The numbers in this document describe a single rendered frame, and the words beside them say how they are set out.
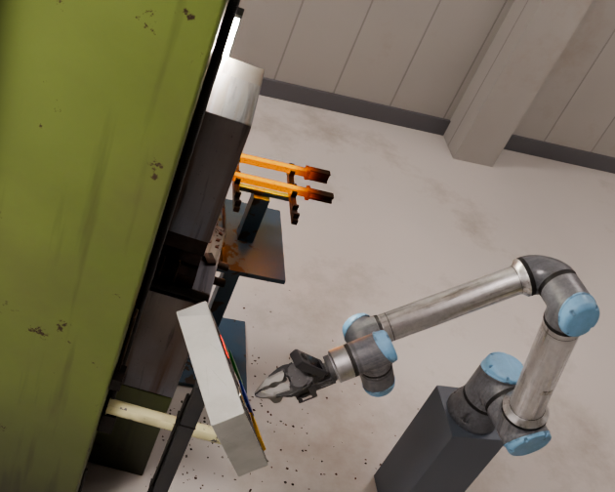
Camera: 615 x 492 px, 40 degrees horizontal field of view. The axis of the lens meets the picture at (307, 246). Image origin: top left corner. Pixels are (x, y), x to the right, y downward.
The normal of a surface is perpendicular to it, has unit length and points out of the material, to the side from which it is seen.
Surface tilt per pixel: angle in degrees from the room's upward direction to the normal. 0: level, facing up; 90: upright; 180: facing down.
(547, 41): 90
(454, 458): 90
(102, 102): 90
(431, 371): 0
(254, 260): 0
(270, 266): 0
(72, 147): 90
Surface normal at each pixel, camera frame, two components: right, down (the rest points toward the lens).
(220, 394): -0.15, -0.62
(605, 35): 0.14, 0.68
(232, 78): 0.33, -0.72
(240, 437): 0.33, 0.70
